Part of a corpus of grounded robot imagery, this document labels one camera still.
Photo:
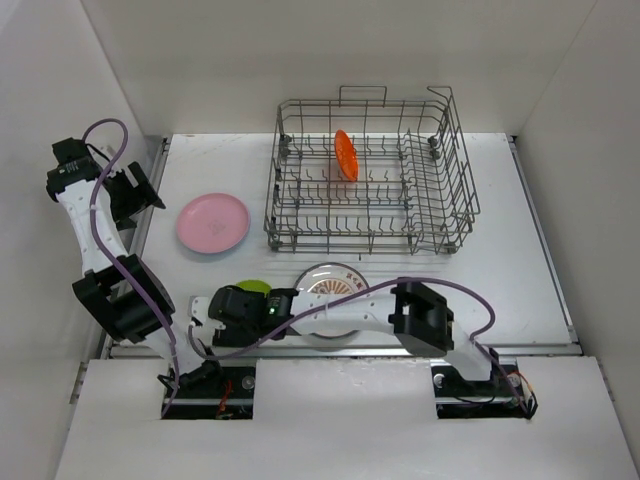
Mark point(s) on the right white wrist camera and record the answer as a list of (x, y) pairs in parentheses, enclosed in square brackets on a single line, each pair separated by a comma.
[(198, 310)]

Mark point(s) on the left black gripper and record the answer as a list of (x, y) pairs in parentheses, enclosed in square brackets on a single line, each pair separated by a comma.
[(140, 197)]

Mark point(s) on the white printed plate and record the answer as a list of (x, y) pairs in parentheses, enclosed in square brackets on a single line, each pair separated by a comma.
[(335, 282)]

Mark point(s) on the pink plastic plate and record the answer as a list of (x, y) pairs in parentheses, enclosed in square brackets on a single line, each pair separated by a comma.
[(213, 222)]

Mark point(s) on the grey wire dish rack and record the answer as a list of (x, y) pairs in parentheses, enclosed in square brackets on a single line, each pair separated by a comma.
[(415, 191)]

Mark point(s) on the blue plastic plate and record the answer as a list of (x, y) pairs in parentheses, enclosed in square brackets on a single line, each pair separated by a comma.
[(207, 256)]

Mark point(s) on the white ceramic plate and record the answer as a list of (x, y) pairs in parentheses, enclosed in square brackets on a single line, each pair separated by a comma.
[(330, 337)]

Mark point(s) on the orange patterned plate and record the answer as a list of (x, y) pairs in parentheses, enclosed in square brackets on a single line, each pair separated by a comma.
[(346, 156)]

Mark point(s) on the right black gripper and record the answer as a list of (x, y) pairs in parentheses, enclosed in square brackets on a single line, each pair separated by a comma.
[(230, 335)]

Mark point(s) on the green plastic plate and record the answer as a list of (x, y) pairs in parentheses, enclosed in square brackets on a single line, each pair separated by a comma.
[(255, 286)]

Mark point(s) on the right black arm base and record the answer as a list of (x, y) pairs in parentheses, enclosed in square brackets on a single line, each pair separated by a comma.
[(506, 394)]

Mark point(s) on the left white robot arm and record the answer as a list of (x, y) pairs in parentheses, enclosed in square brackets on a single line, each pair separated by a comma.
[(119, 291)]

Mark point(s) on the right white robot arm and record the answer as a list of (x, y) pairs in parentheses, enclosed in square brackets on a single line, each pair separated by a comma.
[(405, 308)]

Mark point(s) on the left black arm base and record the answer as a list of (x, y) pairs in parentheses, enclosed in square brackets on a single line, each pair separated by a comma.
[(227, 394)]

